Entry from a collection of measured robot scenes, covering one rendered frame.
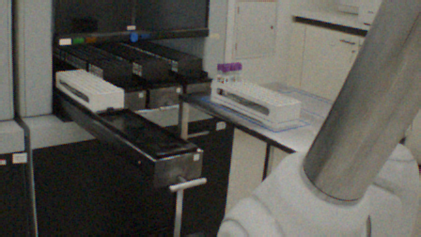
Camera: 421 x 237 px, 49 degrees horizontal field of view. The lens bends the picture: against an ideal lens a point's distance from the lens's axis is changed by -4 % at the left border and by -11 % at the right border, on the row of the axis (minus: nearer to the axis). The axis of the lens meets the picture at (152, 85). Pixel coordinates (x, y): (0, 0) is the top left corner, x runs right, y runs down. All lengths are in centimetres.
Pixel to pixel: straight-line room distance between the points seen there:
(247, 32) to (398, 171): 283
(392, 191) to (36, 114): 115
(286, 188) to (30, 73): 107
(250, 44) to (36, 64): 228
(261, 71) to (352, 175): 316
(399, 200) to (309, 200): 23
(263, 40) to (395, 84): 317
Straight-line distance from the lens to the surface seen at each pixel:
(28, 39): 154
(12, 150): 152
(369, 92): 57
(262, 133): 130
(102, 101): 140
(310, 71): 381
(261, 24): 366
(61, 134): 156
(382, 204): 81
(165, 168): 114
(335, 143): 61
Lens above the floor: 125
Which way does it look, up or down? 15 degrees down
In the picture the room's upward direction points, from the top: 2 degrees clockwise
